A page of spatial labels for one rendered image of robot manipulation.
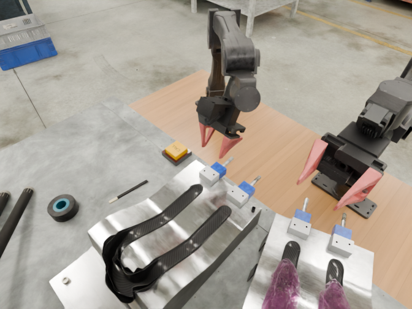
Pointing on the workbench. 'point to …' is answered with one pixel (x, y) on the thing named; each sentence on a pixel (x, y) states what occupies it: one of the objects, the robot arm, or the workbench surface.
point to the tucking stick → (127, 191)
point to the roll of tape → (62, 208)
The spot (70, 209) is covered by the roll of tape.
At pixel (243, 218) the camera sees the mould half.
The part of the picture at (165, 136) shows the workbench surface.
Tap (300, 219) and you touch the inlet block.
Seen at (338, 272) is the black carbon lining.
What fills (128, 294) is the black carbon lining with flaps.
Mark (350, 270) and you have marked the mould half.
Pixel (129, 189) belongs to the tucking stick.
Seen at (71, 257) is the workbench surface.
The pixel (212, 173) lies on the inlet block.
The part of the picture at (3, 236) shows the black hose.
